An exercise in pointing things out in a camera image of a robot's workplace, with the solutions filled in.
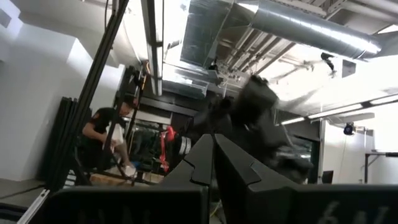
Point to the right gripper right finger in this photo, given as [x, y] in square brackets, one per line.
[311, 205]

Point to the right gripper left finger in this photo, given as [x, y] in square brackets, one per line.
[124, 205]

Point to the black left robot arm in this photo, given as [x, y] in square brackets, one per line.
[255, 118]

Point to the blue ceiling-mounted device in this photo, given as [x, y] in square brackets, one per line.
[349, 128]

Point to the person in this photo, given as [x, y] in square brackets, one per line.
[99, 121]

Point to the linear ceiling light fixture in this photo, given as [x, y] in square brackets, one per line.
[335, 111]

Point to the silver aluminium bracket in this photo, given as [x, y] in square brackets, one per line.
[32, 207]

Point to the black frame table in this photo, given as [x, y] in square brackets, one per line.
[390, 154]

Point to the black aluminium rig frame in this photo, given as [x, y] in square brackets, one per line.
[93, 81]

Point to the round silver air duct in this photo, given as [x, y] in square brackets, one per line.
[311, 31]

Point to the rectangular silver air duct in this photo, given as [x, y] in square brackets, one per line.
[202, 31]

